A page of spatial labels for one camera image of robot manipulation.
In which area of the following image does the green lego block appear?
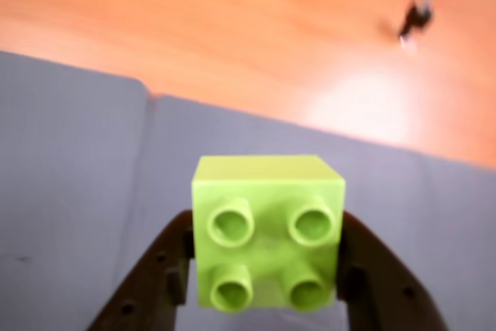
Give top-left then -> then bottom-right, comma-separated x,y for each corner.
190,155 -> 346,315

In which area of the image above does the grey foam mat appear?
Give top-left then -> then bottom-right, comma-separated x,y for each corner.
0,50 -> 150,331
146,94 -> 496,331

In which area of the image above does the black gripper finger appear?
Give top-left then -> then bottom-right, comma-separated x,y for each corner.
85,209 -> 195,331
336,210 -> 450,331

